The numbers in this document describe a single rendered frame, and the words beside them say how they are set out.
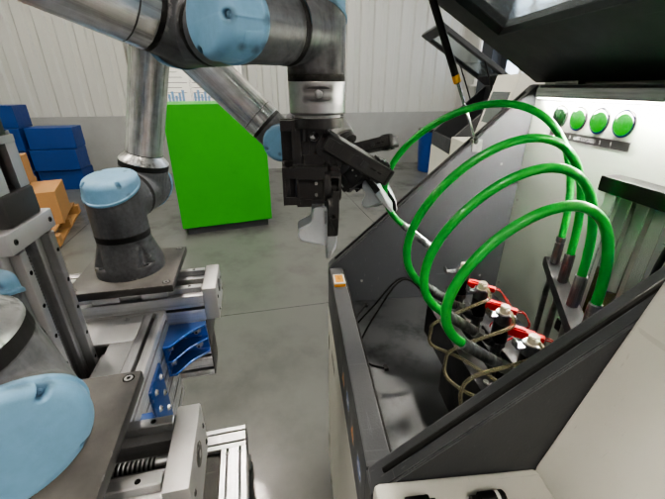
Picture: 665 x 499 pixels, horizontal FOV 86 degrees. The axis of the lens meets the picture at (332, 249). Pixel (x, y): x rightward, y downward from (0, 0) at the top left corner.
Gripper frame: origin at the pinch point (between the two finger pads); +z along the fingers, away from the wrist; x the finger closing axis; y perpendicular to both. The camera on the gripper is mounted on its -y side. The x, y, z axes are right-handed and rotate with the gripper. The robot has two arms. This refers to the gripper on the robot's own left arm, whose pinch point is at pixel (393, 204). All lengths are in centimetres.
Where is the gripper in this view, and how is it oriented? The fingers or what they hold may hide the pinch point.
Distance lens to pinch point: 83.2
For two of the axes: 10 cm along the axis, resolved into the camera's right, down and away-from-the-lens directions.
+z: 5.2, 8.4, -1.5
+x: -4.9, 1.5, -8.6
